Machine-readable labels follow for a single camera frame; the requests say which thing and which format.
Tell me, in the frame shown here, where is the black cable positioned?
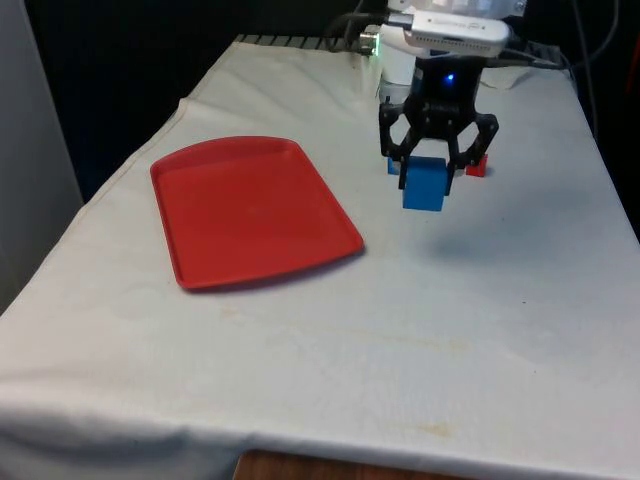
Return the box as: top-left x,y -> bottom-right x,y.
499,42 -> 572,71
323,0 -> 387,52

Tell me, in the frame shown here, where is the grey cable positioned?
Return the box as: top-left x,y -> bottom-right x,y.
572,0 -> 601,144

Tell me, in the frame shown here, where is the large blue block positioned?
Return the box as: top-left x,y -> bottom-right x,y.
402,157 -> 448,212

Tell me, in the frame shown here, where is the red tray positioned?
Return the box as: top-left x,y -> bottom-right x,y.
149,135 -> 365,294

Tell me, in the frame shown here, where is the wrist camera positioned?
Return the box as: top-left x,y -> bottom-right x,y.
382,9 -> 512,58

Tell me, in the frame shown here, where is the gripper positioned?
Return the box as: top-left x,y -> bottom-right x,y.
378,55 -> 500,197

